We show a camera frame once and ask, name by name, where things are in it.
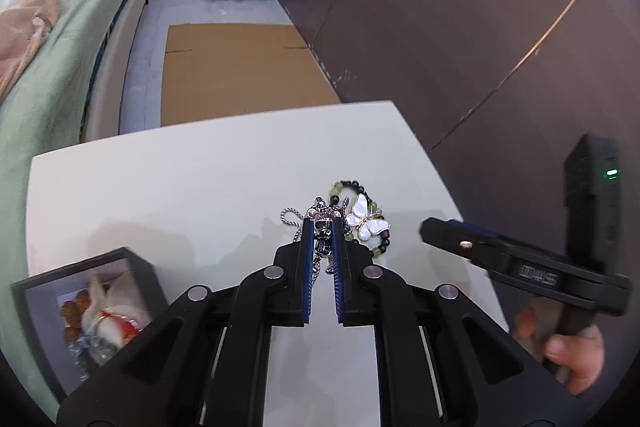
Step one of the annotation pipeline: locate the bed with green sheet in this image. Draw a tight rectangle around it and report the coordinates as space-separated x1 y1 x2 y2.
0 0 163 403

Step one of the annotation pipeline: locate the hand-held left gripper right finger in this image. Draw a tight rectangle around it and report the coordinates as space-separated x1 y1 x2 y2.
331 217 586 427

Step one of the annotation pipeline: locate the butterfly bead bracelet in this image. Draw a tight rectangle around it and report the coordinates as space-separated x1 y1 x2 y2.
329 179 393 258

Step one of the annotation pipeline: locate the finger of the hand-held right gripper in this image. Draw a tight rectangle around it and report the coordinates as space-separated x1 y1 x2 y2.
446 219 521 253
419 217 511 278

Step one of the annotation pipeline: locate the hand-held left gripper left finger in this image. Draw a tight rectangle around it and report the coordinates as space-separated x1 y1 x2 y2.
56 216 317 427

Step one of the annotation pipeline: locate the silver skull necklace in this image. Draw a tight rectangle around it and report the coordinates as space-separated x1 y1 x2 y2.
280 194 353 278

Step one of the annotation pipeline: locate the person's right hand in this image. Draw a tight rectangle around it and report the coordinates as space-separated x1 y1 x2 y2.
515 307 608 395

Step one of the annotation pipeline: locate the white pouch with red ribbon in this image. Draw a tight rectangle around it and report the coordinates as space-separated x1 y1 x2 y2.
82 272 153 350

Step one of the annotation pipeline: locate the white low table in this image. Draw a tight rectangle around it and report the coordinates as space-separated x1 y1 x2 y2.
25 101 511 427

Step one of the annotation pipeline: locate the flat cardboard sheet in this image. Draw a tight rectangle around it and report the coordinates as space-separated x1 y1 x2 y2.
160 23 343 128

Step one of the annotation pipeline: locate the pink printed blanket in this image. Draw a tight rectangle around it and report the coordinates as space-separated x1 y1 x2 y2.
0 0 63 105

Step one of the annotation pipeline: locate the black square box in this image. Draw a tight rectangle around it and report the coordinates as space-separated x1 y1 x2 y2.
11 247 171 403

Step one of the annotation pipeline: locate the brown bead bracelet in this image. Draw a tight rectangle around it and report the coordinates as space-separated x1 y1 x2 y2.
60 289 96 343

